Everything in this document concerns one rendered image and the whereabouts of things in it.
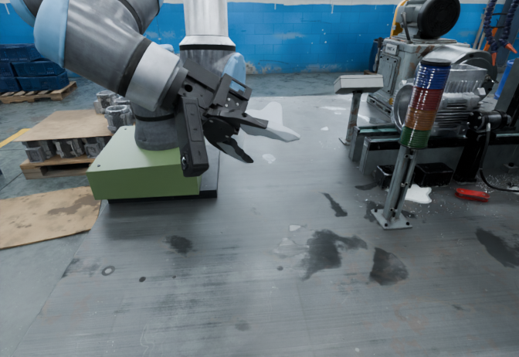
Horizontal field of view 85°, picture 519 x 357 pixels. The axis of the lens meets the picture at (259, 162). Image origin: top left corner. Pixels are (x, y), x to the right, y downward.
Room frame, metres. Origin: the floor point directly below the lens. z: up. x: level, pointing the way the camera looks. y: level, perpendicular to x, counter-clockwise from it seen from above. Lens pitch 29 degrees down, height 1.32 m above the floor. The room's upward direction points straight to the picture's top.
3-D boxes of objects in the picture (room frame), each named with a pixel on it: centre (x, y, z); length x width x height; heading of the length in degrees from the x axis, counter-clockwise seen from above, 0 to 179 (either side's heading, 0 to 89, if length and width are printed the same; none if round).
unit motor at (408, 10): (1.59, -0.78, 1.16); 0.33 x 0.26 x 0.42; 5
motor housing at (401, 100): (0.93, -0.59, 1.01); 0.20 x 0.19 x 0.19; 96
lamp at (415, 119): (0.61, -0.36, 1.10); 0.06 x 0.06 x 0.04
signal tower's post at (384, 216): (0.61, -0.36, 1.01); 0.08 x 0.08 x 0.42; 5
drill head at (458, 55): (1.31, -0.84, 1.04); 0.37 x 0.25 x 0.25; 5
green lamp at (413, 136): (0.61, -0.36, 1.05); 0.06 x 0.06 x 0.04
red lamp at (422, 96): (0.61, -0.36, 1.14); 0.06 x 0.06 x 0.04
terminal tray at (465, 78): (0.93, -0.63, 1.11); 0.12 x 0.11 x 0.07; 96
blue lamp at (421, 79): (0.61, -0.36, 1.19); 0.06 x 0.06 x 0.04
